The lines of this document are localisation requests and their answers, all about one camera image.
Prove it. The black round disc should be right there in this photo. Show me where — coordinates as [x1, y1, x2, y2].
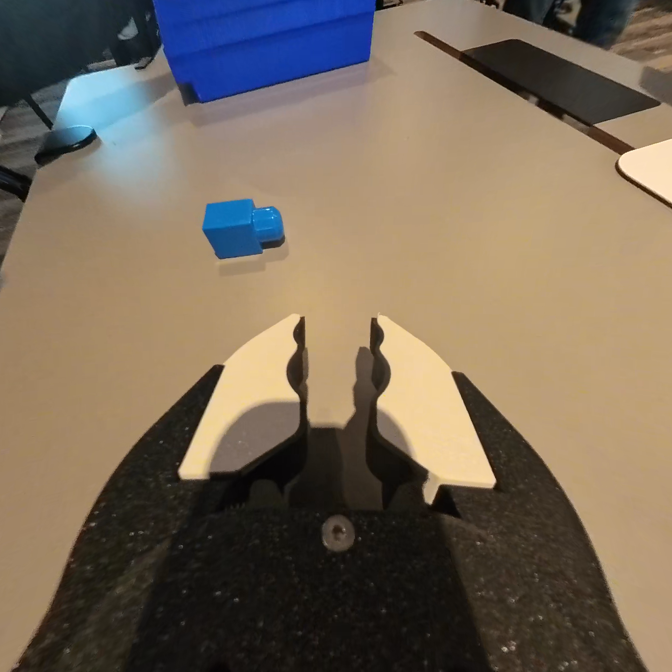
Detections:
[34, 125, 98, 165]

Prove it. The black table mat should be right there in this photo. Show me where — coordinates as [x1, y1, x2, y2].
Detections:
[461, 39, 661, 127]

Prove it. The white board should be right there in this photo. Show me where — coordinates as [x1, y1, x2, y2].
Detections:
[615, 139, 672, 208]

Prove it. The dark office chair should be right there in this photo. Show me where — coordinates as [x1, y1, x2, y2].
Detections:
[0, 0, 161, 132]

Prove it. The blue plastic bin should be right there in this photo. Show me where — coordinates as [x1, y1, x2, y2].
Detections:
[152, 0, 377, 104]

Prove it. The blue mega block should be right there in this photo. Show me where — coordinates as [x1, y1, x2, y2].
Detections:
[202, 198, 286, 260]

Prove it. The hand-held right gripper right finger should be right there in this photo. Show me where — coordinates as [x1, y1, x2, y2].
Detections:
[366, 315, 497, 506]

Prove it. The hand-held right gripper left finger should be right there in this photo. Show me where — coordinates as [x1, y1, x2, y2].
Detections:
[178, 314, 308, 481]

